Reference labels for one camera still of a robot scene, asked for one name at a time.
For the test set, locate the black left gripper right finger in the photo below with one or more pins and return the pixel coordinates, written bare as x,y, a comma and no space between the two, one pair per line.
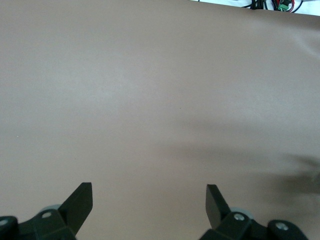
217,210

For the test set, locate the brown table cover sheet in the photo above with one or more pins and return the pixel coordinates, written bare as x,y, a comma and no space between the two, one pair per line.
150,100

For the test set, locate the green terminal connector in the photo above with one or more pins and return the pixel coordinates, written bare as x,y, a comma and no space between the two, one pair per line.
284,5

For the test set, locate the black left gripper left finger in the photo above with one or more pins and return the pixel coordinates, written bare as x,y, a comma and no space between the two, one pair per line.
70,215

